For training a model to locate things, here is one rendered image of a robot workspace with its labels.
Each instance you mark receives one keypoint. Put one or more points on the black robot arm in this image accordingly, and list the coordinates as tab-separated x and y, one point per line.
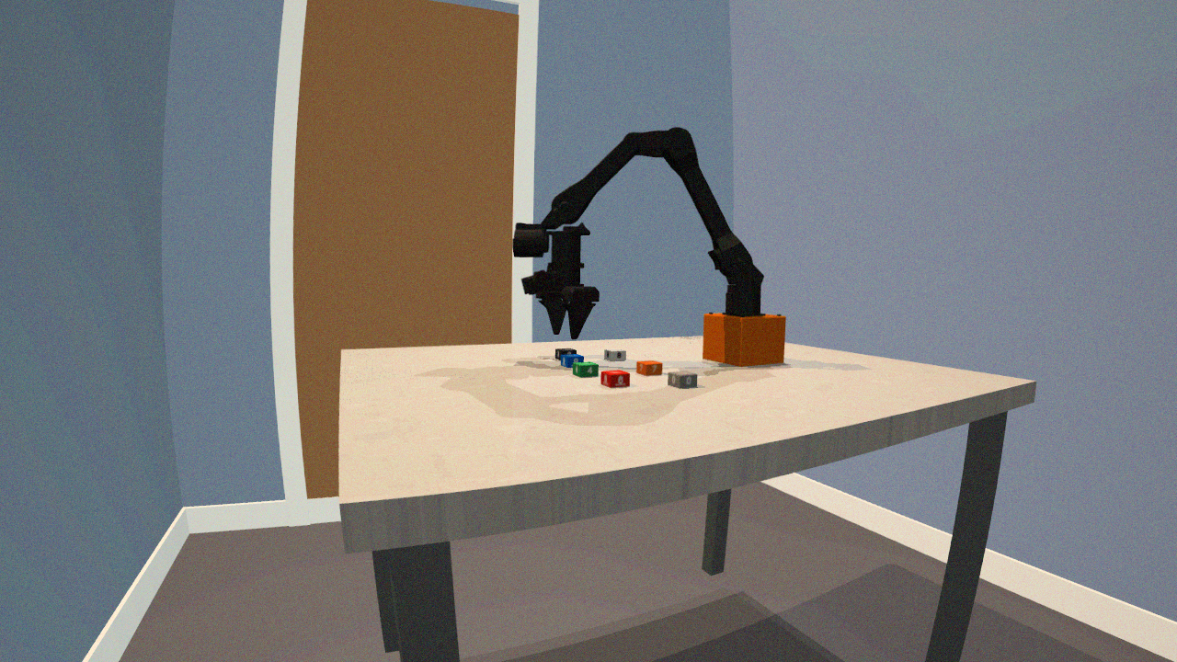
676	146

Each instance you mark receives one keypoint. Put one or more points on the red digit block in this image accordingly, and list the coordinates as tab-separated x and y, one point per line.
615	379

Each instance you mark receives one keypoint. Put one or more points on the green block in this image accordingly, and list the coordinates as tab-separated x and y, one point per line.
585	369

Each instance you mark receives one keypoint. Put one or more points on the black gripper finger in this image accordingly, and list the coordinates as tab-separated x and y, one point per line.
556	312
577	315

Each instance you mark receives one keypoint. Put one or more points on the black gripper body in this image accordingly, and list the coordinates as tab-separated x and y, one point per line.
571	289

